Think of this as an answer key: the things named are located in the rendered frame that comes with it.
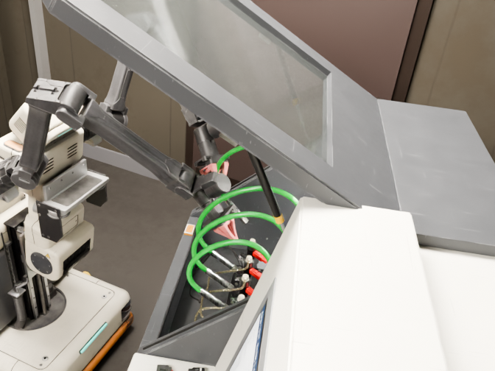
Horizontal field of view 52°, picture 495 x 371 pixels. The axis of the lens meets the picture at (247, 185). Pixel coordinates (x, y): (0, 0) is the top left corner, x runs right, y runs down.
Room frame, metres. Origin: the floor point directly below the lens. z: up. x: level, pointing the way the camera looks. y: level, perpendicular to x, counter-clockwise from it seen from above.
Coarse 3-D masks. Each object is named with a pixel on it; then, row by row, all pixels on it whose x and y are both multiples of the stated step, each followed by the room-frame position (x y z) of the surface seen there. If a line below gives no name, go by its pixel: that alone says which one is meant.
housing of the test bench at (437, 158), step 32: (384, 128) 1.32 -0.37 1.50; (416, 128) 1.35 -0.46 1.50; (448, 128) 1.37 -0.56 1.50; (416, 160) 1.15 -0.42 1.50; (448, 160) 1.17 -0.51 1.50; (480, 160) 1.19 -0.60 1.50; (416, 192) 1.00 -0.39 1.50; (448, 192) 1.01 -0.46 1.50; (480, 192) 1.03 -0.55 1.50; (416, 224) 0.87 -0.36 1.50; (448, 224) 0.89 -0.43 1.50; (480, 224) 0.90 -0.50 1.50; (448, 256) 0.81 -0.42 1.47; (480, 256) 0.83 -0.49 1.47; (448, 288) 0.72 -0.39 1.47; (480, 288) 0.73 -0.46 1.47; (448, 320) 0.64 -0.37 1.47; (480, 320) 0.65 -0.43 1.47; (448, 352) 0.57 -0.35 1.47; (480, 352) 0.58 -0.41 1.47
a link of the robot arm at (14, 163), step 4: (16, 156) 1.32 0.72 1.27; (20, 156) 1.33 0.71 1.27; (12, 160) 1.32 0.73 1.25; (16, 160) 1.31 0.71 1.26; (12, 164) 1.29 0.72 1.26; (16, 164) 1.32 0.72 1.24; (44, 164) 1.32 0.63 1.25; (8, 168) 1.29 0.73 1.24; (12, 168) 1.28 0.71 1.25; (40, 168) 1.30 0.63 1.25; (44, 168) 1.32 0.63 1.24; (12, 172) 1.29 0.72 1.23; (36, 172) 1.28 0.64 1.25; (40, 172) 1.29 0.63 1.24; (40, 176) 1.29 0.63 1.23
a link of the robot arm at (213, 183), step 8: (200, 176) 1.26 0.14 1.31; (208, 176) 1.24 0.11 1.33; (216, 176) 1.23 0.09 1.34; (224, 176) 1.25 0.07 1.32; (192, 184) 1.26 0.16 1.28; (200, 184) 1.23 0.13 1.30; (208, 184) 1.22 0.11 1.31; (216, 184) 1.21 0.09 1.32; (224, 184) 1.23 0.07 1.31; (176, 192) 1.22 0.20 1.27; (184, 192) 1.21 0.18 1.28; (192, 192) 1.22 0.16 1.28; (208, 192) 1.22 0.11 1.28; (216, 192) 1.21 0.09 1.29; (224, 192) 1.21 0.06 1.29
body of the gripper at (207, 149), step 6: (204, 144) 1.41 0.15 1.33; (210, 144) 1.41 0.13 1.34; (216, 144) 1.43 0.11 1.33; (204, 150) 1.40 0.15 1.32; (210, 150) 1.40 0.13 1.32; (216, 150) 1.41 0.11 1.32; (204, 156) 1.36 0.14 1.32; (210, 156) 1.37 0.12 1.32; (216, 156) 1.38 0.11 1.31; (198, 162) 1.37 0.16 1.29; (204, 162) 1.39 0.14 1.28
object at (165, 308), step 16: (192, 224) 1.49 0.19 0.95; (192, 240) 1.40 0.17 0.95; (176, 256) 1.31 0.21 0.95; (176, 272) 1.23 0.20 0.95; (176, 288) 1.16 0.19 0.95; (160, 304) 1.08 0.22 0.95; (176, 304) 1.18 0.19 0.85; (160, 320) 1.02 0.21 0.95; (144, 336) 0.96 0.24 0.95; (160, 336) 0.99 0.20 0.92
